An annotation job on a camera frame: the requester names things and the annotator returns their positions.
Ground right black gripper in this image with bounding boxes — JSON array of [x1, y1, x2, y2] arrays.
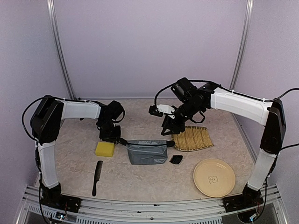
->
[[161, 99, 203, 135]]

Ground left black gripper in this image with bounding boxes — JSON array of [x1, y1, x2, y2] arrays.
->
[[99, 119, 121, 143]]

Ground yellow sponge block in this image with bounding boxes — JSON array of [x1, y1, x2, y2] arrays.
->
[[95, 142, 115, 157]]

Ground black clipper guard attachment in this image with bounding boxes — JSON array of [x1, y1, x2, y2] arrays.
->
[[170, 155, 183, 165]]

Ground grey zip pouch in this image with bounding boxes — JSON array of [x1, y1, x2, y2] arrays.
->
[[119, 138, 175, 165]]

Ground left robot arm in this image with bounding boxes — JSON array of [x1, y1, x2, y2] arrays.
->
[[30, 95, 125, 189]]

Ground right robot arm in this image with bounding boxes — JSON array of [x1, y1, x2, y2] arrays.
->
[[154, 77, 286, 207]]

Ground woven bamboo tray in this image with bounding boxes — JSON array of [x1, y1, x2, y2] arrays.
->
[[171, 126, 214, 152]]

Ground black plastic comb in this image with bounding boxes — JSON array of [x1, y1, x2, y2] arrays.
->
[[92, 161, 103, 196]]

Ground beige round plate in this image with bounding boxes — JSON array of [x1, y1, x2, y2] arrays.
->
[[193, 159, 235, 198]]

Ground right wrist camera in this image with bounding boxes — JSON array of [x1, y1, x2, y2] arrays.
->
[[149, 104, 175, 119]]

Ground front aluminium rail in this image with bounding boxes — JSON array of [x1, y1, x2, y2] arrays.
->
[[16, 184, 290, 224]]

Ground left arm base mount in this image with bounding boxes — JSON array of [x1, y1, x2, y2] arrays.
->
[[41, 183, 82, 213]]

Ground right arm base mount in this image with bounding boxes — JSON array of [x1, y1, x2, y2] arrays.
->
[[222, 184, 263, 212]]

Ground left aluminium frame post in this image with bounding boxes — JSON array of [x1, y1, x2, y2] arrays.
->
[[47, 0, 76, 99]]

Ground aluminium frame post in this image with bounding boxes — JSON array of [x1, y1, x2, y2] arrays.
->
[[47, 0, 76, 99], [229, 0, 254, 89]]

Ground right aluminium frame post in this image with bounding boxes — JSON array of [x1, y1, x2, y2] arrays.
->
[[229, 0, 254, 89]]

